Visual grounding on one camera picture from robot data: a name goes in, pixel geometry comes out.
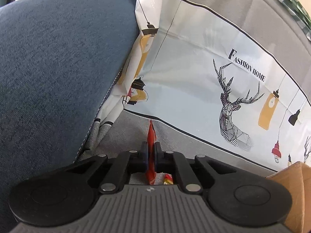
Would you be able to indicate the blue sofa cushion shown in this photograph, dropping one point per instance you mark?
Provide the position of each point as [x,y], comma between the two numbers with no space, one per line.
[59,61]

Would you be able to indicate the green checkered cloth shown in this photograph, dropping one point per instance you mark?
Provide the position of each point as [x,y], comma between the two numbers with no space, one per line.
[299,14]

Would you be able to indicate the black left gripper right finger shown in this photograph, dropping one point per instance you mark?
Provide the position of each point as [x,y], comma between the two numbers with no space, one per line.
[177,165]

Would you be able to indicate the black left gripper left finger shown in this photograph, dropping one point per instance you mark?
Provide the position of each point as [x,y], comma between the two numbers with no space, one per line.
[123,166]

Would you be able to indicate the brown cardboard box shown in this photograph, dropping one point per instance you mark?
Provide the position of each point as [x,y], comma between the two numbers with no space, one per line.
[297,179]

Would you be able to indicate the red gold snack packet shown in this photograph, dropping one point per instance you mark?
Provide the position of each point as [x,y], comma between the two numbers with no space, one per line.
[151,139]

